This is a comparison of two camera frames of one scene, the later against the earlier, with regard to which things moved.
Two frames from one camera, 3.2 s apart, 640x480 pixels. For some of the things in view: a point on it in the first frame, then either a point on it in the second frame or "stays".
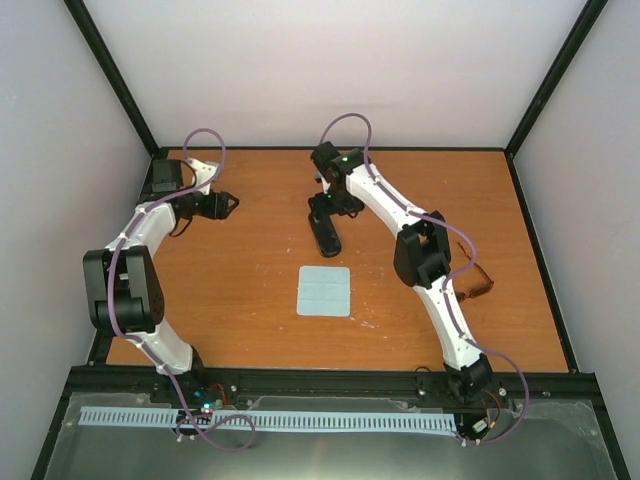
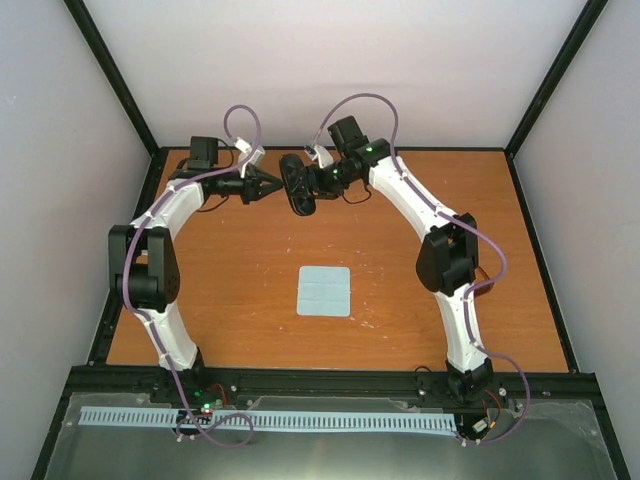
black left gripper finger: x=231 y=207 -> x=260 y=193
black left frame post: x=100 y=48 stays
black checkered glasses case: x=325 y=235 -> x=299 y=191
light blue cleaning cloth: x=324 y=291 stays
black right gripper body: x=336 y=202 -> x=331 y=184
